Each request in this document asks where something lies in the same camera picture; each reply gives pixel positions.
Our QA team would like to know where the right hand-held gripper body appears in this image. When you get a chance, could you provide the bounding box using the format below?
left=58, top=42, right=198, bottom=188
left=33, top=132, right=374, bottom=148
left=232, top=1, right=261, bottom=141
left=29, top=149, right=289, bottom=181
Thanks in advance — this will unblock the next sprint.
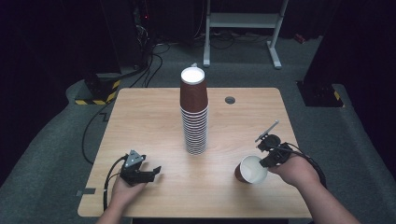
left=254, top=119, right=294, bottom=166

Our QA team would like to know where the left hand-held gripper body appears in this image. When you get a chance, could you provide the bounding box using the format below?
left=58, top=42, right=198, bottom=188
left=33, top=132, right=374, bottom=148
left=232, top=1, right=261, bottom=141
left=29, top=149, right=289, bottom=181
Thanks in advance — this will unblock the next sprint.
left=120, top=149, right=153, bottom=188

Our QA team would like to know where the single brown paper cup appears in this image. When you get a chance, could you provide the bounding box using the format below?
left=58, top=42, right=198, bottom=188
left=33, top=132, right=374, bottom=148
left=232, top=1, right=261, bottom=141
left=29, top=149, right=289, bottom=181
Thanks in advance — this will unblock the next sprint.
left=233, top=155, right=269, bottom=185

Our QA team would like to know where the stack of brown paper cups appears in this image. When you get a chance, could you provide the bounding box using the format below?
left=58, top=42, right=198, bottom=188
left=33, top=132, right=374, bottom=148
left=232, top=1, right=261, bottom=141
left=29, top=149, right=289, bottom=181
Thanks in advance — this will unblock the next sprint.
left=179, top=66, right=210, bottom=156

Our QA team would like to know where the person's left hand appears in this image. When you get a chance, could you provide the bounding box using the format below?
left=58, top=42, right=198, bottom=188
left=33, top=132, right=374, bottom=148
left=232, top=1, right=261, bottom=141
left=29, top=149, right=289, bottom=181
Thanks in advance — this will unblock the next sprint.
left=109, top=176, right=148, bottom=211

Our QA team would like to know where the person's right hand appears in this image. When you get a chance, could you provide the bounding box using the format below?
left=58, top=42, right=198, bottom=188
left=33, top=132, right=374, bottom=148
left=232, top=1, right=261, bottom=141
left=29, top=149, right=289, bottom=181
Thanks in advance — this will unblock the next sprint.
left=267, top=153, right=321, bottom=188

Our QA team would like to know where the grey tape strip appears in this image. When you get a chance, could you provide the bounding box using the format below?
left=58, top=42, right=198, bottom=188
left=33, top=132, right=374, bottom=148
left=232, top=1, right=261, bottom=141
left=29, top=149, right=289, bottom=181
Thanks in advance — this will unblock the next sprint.
left=76, top=188, right=97, bottom=198

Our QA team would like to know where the black stand base yellow mark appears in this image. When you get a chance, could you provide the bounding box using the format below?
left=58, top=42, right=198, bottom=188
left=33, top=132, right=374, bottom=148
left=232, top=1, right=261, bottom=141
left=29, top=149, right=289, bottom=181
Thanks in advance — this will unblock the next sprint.
left=296, top=81, right=346, bottom=108

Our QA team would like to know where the black yellow striped stand base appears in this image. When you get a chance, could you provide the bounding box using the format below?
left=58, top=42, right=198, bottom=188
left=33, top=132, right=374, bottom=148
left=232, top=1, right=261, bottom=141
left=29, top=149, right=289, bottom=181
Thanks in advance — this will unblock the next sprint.
left=74, top=73, right=122, bottom=106

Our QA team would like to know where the small red object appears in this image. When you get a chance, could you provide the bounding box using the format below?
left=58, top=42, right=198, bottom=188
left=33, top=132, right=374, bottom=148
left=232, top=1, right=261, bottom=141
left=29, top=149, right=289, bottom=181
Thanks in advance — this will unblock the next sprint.
left=293, top=33, right=308, bottom=45

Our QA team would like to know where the white metal stand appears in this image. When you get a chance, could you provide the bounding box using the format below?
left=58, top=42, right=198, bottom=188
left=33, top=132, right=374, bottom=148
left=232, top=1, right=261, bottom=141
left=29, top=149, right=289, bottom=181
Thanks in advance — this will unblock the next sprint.
left=203, top=0, right=290, bottom=70

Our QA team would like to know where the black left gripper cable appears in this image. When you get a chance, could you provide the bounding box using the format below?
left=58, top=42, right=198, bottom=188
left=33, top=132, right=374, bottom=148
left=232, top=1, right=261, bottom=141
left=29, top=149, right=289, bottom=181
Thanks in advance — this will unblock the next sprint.
left=102, top=154, right=129, bottom=213

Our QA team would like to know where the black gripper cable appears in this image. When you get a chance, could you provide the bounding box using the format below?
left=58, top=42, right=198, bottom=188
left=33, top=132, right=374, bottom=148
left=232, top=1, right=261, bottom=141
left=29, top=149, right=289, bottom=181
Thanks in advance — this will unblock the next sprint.
left=285, top=142, right=328, bottom=189
left=102, top=154, right=129, bottom=213

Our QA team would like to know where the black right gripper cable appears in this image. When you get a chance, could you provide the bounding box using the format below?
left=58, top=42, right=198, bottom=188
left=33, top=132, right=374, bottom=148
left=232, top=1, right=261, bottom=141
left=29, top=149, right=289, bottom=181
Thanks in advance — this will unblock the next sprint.
left=285, top=142, right=328, bottom=189

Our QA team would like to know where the long black floor cable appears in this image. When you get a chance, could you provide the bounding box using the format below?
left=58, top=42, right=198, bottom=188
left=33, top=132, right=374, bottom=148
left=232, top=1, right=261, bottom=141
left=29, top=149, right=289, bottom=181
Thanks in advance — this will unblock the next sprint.
left=80, top=102, right=117, bottom=166

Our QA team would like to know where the bundle of black floor cables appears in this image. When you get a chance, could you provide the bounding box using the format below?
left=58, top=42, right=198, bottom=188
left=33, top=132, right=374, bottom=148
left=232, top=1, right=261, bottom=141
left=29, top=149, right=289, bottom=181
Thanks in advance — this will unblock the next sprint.
left=129, top=43, right=172, bottom=89

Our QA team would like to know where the dark equipment rack with wires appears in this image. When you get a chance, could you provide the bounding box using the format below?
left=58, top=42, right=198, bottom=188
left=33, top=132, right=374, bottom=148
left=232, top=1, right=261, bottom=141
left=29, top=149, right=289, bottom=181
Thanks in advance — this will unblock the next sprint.
left=130, top=0, right=157, bottom=70

